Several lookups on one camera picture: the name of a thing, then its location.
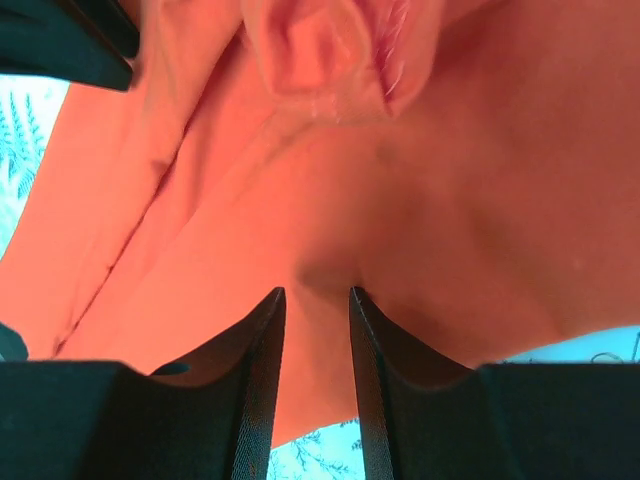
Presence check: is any floral patterned table mat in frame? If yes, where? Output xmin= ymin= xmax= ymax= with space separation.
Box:
xmin=1 ymin=76 xmax=639 ymax=479

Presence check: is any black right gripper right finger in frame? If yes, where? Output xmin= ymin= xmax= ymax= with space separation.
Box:
xmin=349 ymin=287 xmax=639 ymax=479

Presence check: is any orange t-shirt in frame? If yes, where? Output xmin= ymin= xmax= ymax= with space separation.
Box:
xmin=1 ymin=1 xmax=639 ymax=445

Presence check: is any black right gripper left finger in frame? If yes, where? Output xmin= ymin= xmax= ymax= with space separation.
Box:
xmin=1 ymin=287 xmax=286 ymax=479

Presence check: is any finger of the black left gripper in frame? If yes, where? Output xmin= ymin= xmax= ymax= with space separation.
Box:
xmin=1 ymin=0 xmax=133 ymax=92
xmin=64 ymin=0 xmax=140 ymax=59

